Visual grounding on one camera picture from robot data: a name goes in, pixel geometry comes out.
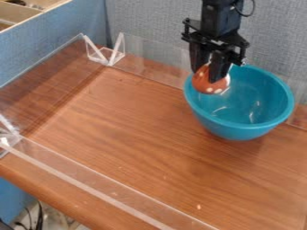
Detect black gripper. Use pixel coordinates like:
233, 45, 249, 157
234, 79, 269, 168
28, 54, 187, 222
182, 0, 251, 84

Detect red white-stemmed toy mushroom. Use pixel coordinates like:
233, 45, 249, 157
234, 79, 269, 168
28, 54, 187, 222
193, 65, 231, 94

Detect blue plastic bowl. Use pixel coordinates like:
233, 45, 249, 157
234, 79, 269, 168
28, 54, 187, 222
183, 65, 295, 140

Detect clear acrylic back barrier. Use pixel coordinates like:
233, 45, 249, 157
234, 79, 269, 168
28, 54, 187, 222
89, 33, 307, 128

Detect clear acrylic barrier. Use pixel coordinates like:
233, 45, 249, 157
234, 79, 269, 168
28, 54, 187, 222
0, 34, 105, 136
0, 132, 218, 230
89, 33, 307, 128

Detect clear acrylic left barrier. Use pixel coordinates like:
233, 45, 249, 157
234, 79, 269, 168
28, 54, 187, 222
0, 34, 105, 136

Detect clear acrylic front barrier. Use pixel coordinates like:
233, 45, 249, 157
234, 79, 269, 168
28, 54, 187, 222
0, 132, 218, 230

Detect wooden shelf unit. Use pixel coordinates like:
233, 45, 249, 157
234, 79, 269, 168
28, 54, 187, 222
0, 0, 74, 33

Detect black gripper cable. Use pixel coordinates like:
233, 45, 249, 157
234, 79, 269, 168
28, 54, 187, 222
231, 0, 257, 18

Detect black cables below table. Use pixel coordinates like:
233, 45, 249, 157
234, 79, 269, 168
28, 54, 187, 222
0, 200, 46, 230

